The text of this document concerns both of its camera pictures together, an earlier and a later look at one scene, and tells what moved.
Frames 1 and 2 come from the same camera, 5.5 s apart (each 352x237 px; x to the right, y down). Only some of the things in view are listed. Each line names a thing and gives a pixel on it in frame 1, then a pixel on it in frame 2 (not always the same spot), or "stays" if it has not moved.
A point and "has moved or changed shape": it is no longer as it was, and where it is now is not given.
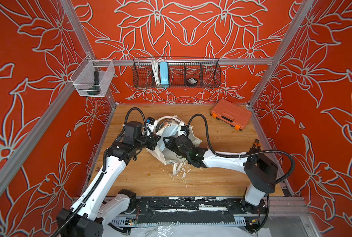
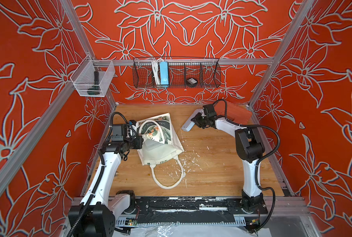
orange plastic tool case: [234, 115] stays
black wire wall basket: [206, 71] stays
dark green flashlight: [95, 89] stays
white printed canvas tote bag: [169, 127] has moved or changed shape
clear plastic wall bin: [92, 77] stays
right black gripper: [171, 142] -> [198, 120]
